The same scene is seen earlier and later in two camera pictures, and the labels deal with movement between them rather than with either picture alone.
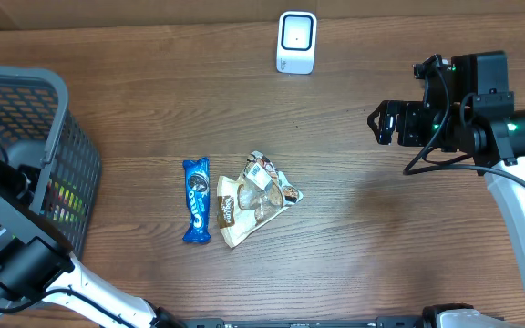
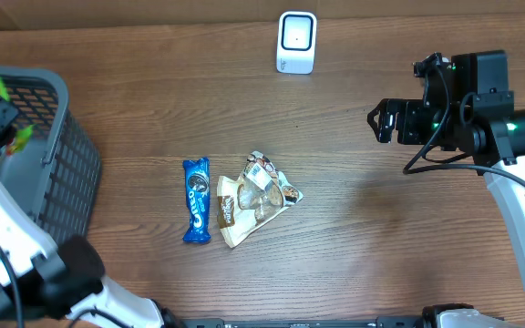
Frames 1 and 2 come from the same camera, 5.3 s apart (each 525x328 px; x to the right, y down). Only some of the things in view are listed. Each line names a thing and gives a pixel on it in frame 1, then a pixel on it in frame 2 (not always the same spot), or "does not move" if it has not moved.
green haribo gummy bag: x=62 y=203 → x=7 y=113
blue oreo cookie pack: x=198 y=189 does not move
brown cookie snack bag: x=261 y=192 does not move
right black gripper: x=407 y=111 does not move
